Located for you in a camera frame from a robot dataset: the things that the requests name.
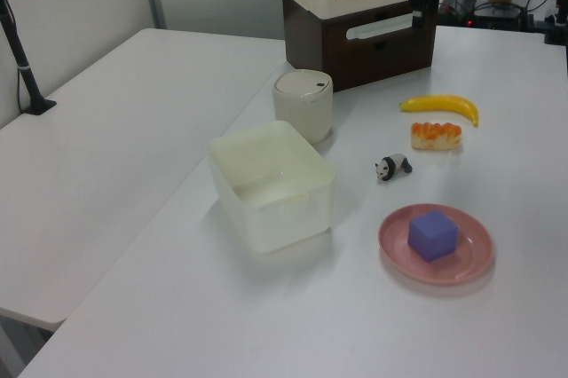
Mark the black camera stand pole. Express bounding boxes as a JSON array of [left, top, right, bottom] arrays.
[[0, 0, 58, 116]]

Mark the black desk clamp mount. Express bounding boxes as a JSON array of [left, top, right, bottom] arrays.
[[541, 0, 568, 46]]

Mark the dark brown wooden cabinet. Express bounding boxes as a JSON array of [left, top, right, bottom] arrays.
[[281, 0, 438, 93]]

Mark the black electronics box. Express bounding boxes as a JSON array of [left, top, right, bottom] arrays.
[[438, 0, 524, 31]]

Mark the brown drawer with white handle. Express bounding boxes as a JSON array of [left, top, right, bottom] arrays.
[[322, 12, 438, 87]]

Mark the yellow toy banana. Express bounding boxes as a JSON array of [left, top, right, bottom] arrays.
[[398, 93, 481, 128]]

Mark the white open plastic bin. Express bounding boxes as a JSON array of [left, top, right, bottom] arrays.
[[207, 120, 337, 255]]

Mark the purple cube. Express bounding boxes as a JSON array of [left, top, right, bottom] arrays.
[[407, 209, 460, 264]]

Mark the toy bread with orange topping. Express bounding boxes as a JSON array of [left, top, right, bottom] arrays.
[[409, 121, 463, 152]]

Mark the black and white panda figure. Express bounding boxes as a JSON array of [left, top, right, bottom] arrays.
[[374, 153, 414, 183]]

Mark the cream trash can with lid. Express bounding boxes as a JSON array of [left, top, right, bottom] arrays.
[[272, 68, 335, 146]]

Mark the pink plate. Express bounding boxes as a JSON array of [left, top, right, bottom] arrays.
[[377, 202, 495, 286]]

